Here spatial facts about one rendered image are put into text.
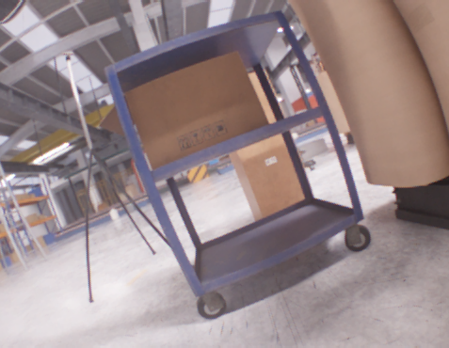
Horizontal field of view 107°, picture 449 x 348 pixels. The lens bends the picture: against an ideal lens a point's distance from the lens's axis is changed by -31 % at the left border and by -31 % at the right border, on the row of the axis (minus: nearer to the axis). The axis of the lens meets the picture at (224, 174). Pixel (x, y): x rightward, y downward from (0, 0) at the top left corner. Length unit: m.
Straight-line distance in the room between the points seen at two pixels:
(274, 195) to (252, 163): 0.23
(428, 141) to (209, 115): 0.68
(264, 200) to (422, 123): 0.98
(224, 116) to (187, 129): 0.12
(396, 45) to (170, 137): 0.75
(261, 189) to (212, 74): 0.81
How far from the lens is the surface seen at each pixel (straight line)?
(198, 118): 0.76
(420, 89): 0.79
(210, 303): 0.84
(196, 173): 10.43
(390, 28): 0.81
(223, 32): 0.81
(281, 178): 1.45
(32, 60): 15.60
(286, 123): 0.74
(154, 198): 0.71
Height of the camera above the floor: 0.50
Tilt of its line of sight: 3 degrees down
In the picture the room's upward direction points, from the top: 22 degrees counter-clockwise
